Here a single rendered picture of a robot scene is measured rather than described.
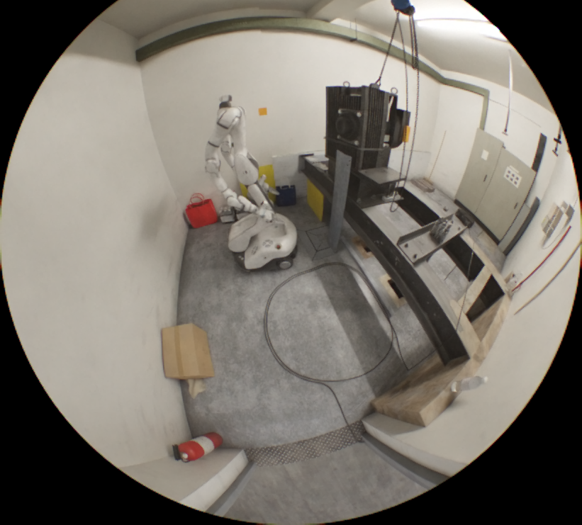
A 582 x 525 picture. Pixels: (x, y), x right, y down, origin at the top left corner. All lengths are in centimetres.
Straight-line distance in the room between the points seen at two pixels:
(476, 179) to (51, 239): 504
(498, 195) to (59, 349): 501
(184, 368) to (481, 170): 485
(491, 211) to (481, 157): 101
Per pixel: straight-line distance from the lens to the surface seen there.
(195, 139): 230
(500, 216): 405
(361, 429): 161
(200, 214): 251
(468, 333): 124
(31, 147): 127
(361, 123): 141
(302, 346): 146
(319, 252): 186
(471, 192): 414
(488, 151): 402
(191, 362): 141
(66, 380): 114
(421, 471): 100
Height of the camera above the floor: 144
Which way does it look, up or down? 44 degrees down
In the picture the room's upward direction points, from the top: 4 degrees counter-clockwise
